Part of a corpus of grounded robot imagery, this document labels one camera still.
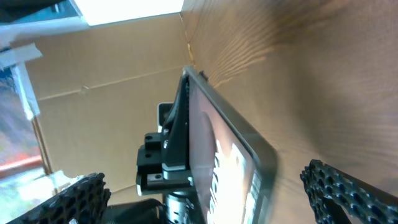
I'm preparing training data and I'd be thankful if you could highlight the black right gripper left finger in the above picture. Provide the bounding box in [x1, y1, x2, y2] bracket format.
[9, 173, 111, 224]

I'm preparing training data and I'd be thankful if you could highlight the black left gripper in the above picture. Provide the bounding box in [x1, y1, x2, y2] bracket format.
[136, 74, 195, 196]

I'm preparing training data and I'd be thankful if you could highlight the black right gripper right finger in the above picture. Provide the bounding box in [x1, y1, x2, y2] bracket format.
[300, 159, 397, 224]

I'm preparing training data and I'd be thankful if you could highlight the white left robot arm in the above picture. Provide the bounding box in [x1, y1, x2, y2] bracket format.
[103, 74, 203, 223]

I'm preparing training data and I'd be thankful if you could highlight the brown cardboard panel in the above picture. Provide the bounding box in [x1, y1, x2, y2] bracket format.
[27, 14, 190, 204]

